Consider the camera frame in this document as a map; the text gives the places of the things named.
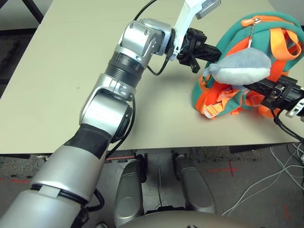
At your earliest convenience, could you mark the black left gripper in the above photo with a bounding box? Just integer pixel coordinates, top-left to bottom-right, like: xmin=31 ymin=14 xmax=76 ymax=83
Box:
xmin=177 ymin=28 xmax=223 ymax=75

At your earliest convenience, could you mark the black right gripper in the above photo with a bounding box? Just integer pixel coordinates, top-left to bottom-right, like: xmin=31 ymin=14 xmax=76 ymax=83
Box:
xmin=243 ymin=75 xmax=304 ymax=113

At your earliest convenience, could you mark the teal and orange backpack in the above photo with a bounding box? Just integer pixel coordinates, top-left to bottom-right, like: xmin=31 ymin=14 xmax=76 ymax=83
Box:
xmin=191 ymin=13 xmax=303 ymax=119

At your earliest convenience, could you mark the grey plush shark toy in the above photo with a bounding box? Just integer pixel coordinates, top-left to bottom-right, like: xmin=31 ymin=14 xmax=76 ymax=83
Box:
xmin=201 ymin=47 xmax=272 ymax=86

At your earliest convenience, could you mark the silver robot right leg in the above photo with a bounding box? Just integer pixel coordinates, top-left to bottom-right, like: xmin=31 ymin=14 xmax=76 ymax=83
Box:
xmin=172 ymin=153 xmax=216 ymax=214

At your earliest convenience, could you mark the silver robot leg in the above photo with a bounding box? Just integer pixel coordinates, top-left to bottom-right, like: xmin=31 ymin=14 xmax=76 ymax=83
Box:
xmin=172 ymin=153 xmax=216 ymax=214
xmin=114 ymin=153 xmax=148 ymax=228

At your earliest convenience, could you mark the silver robot left leg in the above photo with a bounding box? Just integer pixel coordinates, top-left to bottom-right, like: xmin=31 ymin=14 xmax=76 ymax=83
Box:
xmin=114 ymin=153 xmax=148 ymax=228

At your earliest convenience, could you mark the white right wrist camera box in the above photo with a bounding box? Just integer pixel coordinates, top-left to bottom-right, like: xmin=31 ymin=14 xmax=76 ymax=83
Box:
xmin=285 ymin=98 xmax=304 ymax=117

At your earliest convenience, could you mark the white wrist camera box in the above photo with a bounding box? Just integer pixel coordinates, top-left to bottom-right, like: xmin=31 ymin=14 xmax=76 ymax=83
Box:
xmin=171 ymin=0 xmax=222 ymax=57
xmin=285 ymin=98 xmax=304 ymax=117

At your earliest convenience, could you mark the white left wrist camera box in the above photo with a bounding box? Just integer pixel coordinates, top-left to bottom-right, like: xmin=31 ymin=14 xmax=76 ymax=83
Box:
xmin=171 ymin=0 xmax=222 ymax=57

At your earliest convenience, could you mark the silver ball chain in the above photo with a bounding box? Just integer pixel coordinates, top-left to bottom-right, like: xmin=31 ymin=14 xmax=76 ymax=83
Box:
xmin=248 ymin=18 xmax=259 ymax=49

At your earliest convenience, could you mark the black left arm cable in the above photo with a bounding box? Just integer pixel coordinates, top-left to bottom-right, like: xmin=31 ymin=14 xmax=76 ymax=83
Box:
xmin=78 ymin=0 xmax=176 ymax=212

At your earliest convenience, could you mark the white floor cable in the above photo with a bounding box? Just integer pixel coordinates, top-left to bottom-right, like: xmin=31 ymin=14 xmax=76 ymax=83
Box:
xmin=222 ymin=163 xmax=304 ymax=217
xmin=269 ymin=143 xmax=304 ymax=188

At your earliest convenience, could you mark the thin grey hanging cable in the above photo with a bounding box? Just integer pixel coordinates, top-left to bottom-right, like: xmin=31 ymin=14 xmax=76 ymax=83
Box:
xmin=155 ymin=166 xmax=167 ymax=209

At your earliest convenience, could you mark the black metal table frame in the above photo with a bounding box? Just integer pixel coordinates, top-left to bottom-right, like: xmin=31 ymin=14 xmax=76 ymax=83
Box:
xmin=0 ymin=0 xmax=45 ymax=24

